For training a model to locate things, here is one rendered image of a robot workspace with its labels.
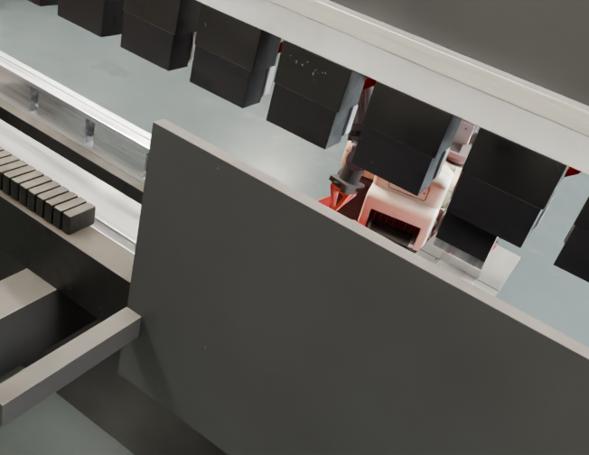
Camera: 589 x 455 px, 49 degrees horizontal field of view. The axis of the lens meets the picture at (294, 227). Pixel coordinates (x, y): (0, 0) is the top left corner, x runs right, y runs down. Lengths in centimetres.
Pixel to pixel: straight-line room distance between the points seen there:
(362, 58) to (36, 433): 149
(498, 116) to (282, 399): 57
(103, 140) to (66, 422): 93
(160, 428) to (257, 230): 125
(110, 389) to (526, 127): 140
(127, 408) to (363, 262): 139
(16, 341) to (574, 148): 99
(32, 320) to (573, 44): 97
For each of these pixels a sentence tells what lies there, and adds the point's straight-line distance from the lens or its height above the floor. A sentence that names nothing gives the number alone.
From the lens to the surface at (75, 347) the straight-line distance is 93.
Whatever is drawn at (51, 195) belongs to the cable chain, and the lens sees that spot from 122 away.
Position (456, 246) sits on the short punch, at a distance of 125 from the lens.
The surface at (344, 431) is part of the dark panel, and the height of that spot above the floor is 108.
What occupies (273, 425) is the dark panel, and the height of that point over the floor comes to 101.
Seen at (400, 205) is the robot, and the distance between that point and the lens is 200.
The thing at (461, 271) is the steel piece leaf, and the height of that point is 100.
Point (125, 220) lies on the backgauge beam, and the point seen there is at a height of 98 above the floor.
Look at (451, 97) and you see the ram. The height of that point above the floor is 137.
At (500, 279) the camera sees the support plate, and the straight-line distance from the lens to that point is 142.
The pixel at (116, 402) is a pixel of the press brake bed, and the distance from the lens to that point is 204.
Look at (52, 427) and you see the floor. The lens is 218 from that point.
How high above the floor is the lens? 169
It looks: 32 degrees down
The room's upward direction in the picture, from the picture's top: 16 degrees clockwise
